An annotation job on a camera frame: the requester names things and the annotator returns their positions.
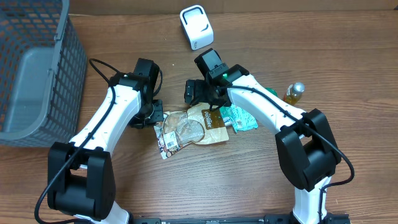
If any grey plastic shopping basket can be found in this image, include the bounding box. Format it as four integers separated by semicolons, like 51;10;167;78
1;0;87;147

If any yellow dish soap bottle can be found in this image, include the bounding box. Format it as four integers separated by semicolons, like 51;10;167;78
283;82;305;105

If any teal tissue pack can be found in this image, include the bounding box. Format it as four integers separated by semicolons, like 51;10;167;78
220;105;258;133

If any white barcode scanner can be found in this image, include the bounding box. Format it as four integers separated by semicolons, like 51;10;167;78
179;4;214;50

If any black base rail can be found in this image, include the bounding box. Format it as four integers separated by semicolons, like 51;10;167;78
129;213;352;224

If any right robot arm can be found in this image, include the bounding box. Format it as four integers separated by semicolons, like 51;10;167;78
184;49;349;223

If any green lid seasoning jar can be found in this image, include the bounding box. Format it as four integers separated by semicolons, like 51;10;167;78
266;88;278;97

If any brown white snack bag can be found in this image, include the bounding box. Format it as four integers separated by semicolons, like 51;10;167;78
154;103;229;159

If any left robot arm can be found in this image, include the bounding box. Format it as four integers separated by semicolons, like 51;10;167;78
34;58;163;223

